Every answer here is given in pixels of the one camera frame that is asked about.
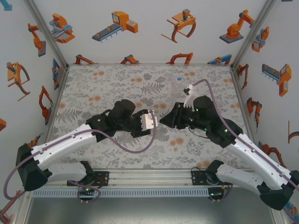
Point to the clear unlabelled plastic bottle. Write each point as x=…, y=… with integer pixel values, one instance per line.
x=178, y=89

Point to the blue bottle cap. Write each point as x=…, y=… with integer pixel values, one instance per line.
x=179, y=79

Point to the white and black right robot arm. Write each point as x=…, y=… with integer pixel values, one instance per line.
x=257, y=161

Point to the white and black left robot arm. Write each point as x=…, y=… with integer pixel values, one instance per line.
x=63, y=145

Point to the floral patterned tablecloth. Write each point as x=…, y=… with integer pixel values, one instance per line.
x=163, y=151

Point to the small controller board green light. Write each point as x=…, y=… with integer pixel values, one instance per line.
x=87, y=191
x=216, y=194

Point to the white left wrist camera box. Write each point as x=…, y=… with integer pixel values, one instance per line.
x=147, y=121

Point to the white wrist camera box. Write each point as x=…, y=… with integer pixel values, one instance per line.
x=190, y=98
x=147, y=121

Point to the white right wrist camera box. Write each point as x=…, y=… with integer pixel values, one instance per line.
x=190, y=98

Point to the aluminium frame bar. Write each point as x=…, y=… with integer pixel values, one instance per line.
x=46, y=35
x=243, y=105
x=56, y=105
x=253, y=35

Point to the wide aluminium extrusion rail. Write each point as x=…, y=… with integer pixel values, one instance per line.
x=151, y=179

